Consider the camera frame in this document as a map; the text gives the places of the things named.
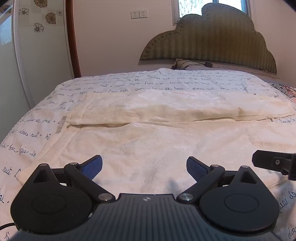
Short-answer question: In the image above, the patterned pillow at edge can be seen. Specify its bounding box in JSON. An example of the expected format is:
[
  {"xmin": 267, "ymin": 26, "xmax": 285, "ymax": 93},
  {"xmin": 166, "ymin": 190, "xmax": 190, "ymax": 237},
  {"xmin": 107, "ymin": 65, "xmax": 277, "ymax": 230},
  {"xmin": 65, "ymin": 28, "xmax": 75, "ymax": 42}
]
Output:
[{"xmin": 270, "ymin": 82, "xmax": 296, "ymax": 112}]

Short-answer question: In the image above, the green cloud-shaped headboard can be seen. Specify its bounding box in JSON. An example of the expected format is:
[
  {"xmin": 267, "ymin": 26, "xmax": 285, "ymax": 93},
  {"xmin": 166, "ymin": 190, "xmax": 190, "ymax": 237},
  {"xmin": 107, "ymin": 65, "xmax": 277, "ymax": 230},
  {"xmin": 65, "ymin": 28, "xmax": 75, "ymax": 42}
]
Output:
[{"xmin": 140, "ymin": 3, "xmax": 277, "ymax": 74}]

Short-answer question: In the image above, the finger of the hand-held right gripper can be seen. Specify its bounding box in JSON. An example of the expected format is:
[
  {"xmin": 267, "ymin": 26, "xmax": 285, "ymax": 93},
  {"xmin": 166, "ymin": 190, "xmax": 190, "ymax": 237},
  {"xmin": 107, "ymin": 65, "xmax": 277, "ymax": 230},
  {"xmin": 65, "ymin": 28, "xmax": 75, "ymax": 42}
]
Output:
[{"xmin": 252, "ymin": 149, "xmax": 296, "ymax": 181}]

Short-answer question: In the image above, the black cable with switch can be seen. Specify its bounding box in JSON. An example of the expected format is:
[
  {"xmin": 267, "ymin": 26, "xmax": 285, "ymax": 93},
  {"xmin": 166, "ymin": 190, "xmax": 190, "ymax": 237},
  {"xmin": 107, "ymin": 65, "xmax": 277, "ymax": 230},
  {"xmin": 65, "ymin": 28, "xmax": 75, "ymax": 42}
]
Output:
[{"xmin": 178, "ymin": 60, "xmax": 234, "ymax": 69}]

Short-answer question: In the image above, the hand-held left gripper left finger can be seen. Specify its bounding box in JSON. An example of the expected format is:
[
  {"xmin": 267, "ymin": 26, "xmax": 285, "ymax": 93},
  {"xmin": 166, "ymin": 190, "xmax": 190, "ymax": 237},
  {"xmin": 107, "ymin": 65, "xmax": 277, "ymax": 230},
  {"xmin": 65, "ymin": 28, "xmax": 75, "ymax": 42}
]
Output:
[{"xmin": 32, "ymin": 155, "xmax": 116, "ymax": 202}]

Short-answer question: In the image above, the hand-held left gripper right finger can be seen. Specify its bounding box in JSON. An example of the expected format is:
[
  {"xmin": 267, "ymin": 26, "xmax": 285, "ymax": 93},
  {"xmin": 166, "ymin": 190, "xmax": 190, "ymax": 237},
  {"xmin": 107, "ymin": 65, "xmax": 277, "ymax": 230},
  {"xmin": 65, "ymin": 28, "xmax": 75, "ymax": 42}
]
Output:
[{"xmin": 177, "ymin": 156, "xmax": 258, "ymax": 202}]

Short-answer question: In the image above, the white script printed blanket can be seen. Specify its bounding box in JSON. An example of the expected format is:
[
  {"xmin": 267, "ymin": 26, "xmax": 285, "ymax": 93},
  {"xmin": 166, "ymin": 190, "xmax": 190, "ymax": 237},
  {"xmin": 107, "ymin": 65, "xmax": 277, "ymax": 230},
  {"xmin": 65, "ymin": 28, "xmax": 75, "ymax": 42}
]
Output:
[{"xmin": 0, "ymin": 67, "xmax": 296, "ymax": 241}]

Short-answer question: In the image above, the window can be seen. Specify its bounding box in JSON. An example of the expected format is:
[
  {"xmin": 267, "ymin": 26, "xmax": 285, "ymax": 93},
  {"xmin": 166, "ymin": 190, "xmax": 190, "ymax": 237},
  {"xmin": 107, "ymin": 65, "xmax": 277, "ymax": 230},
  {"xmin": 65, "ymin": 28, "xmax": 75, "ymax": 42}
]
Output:
[{"xmin": 172, "ymin": 0, "xmax": 252, "ymax": 26}]

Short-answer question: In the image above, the striped pillow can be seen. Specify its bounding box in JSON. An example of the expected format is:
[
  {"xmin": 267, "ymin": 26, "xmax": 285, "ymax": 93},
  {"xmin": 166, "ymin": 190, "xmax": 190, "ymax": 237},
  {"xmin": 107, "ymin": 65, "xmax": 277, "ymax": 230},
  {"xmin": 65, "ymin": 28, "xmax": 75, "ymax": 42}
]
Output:
[{"xmin": 171, "ymin": 58, "xmax": 215, "ymax": 70}]

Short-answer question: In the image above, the cream towel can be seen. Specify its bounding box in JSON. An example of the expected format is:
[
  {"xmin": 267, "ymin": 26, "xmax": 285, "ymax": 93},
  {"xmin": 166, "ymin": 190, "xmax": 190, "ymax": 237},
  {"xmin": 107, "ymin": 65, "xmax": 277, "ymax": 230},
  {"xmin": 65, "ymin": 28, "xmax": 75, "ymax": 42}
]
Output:
[{"xmin": 17, "ymin": 89, "xmax": 295, "ymax": 202}]

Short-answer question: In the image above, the white wardrobe door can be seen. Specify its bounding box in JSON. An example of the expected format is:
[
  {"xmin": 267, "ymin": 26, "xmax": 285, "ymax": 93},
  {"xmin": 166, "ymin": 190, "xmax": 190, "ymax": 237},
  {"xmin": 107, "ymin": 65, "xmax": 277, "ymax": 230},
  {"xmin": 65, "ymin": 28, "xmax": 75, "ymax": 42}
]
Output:
[{"xmin": 0, "ymin": 0, "xmax": 77, "ymax": 144}]

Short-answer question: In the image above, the floral tile panel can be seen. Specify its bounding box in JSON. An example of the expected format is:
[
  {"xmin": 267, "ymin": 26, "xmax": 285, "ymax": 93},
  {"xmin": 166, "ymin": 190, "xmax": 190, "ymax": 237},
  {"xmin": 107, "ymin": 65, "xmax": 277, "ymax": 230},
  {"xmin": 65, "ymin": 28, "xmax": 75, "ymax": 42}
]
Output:
[{"xmin": 17, "ymin": 0, "xmax": 66, "ymax": 33}]

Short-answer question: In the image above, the thin black cable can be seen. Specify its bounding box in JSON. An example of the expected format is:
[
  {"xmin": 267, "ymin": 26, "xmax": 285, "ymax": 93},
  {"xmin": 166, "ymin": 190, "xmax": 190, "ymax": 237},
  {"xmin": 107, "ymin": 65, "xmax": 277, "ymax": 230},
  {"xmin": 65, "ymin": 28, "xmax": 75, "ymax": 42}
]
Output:
[{"xmin": 0, "ymin": 222, "xmax": 17, "ymax": 232}]

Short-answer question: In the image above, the brown wooden door frame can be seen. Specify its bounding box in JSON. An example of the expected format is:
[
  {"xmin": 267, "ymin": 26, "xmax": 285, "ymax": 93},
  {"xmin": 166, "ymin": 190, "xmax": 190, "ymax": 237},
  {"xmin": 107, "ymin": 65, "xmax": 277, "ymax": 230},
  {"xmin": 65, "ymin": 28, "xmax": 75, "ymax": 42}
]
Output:
[{"xmin": 65, "ymin": 0, "xmax": 82, "ymax": 78}]

